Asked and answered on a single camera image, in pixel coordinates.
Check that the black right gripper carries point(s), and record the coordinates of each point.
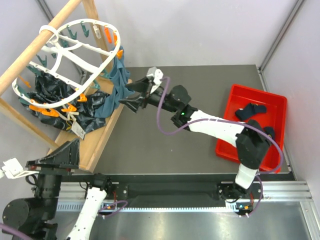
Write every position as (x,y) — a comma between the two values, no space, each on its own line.
(142,86)

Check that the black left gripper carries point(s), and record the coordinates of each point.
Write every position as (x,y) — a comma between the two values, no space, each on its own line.
(67,156)

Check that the teal blue garment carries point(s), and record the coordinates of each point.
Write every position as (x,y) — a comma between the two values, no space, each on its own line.
(119,76)

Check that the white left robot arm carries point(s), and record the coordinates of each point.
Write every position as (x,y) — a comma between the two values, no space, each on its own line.
(28,218)

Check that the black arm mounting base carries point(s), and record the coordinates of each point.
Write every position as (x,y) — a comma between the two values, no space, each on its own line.
(179,191)

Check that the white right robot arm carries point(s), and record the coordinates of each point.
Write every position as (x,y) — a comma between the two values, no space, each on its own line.
(249,139)

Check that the dark leaf-print shorts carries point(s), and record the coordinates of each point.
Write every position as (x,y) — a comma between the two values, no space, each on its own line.
(49,89)

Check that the wooden round rod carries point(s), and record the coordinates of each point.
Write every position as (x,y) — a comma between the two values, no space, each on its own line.
(26,56)

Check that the navy sock upper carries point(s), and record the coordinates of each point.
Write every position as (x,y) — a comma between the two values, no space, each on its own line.
(250,110)

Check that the navy sock with yellow tag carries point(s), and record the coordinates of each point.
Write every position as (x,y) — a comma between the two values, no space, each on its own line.
(270,132)

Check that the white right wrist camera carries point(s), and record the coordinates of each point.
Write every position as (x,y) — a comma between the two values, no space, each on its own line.
(154,76)

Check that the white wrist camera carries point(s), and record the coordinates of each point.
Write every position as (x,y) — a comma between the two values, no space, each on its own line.
(12,169)
(154,76)

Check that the aluminium rail frame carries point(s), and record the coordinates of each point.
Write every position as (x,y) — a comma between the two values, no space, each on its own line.
(283,211)

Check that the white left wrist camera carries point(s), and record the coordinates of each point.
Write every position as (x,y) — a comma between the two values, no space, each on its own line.
(12,169)

